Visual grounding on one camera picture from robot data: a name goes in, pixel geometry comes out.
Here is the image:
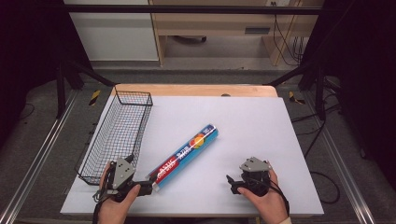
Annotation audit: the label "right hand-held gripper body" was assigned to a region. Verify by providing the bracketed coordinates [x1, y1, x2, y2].
[237, 156, 273, 198]

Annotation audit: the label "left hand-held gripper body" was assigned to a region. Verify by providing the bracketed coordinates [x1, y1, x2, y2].
[92, 156, 149, 203]

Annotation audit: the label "blue red plastic wrap roll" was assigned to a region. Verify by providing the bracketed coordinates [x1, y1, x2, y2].
[147, 123, 219, 192]

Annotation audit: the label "person's right hand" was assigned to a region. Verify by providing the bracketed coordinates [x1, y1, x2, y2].
[237, 161, 290, 224]

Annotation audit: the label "person's left hand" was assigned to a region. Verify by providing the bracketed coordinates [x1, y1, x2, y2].
[97, 161, 142, 224]

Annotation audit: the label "white table mat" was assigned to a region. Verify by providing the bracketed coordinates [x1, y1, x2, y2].
[60, 94, 325, 217]

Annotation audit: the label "yellow black floor tape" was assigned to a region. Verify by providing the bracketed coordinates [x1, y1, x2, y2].
[89, 90, 102, 106]
[288, 91, 306, 105]

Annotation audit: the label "black metal stand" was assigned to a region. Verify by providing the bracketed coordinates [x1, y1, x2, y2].
[267, 60, 327, 121]
[55, 59, 117, 119]

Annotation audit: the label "white cabinet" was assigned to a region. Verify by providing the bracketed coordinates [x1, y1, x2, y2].
[63, 0, 160, 63]

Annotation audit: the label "light wooden desk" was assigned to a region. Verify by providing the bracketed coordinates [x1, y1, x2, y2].
[148, 0, 325, 67]

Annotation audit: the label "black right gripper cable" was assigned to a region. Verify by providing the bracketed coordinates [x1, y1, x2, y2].
[264, 160, 291, 217]

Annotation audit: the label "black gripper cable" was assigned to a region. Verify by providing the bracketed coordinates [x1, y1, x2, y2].
[92, 167, 114, 224]
[264, 160, 291, 217]

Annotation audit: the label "black wire basket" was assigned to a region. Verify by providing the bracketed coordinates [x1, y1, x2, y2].
[74, 86, 154, 187]

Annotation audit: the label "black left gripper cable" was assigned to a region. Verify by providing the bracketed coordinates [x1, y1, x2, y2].
[92, 167, 114, 224]

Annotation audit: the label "black floor cable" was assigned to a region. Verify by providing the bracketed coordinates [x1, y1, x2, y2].
[290, 92, 342, 205]

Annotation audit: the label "aluminium floor rail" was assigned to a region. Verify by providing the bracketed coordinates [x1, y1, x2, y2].
[303, 91, 376, 224]
[0, 90, 79, 224]

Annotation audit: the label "black hanging cables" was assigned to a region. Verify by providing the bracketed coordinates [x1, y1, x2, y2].
[270, 1, 307, 67]

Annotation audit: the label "black horizontal frame bar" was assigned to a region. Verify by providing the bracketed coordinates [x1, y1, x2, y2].
[64, 4, 325, 16]

